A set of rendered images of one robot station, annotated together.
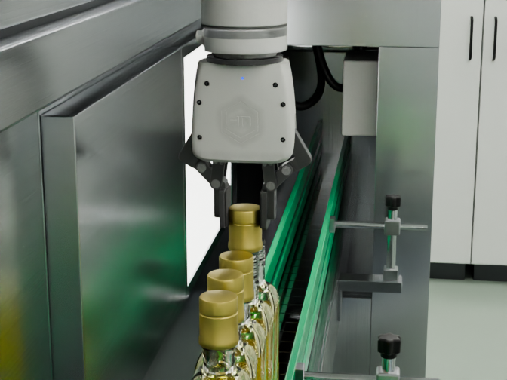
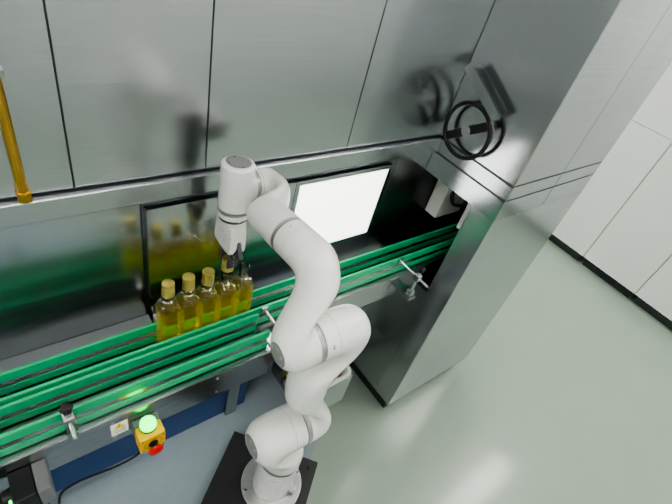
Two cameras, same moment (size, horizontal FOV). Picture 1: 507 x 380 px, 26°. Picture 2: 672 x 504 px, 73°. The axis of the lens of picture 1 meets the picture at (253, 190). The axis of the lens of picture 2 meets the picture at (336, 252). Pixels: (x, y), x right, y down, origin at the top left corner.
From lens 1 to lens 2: 1.08 m
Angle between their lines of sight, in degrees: 39
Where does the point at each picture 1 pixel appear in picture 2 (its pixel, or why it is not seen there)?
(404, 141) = (463, 247)
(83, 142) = (155, 217)
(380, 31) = (475, 200)
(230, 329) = (165, 293)
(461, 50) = not seen: outside the picture
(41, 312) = (136, 253)
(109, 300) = (180, 257)
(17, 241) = (116, 236)
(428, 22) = (494, 209)
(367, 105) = not seen: hidden behind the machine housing
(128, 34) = not seen: hidden behind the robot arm
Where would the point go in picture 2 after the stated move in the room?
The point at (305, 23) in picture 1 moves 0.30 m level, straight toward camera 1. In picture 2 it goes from (451, 178) to (402, 194)
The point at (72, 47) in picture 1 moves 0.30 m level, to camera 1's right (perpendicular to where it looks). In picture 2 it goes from (155, 189) to (221, 259)
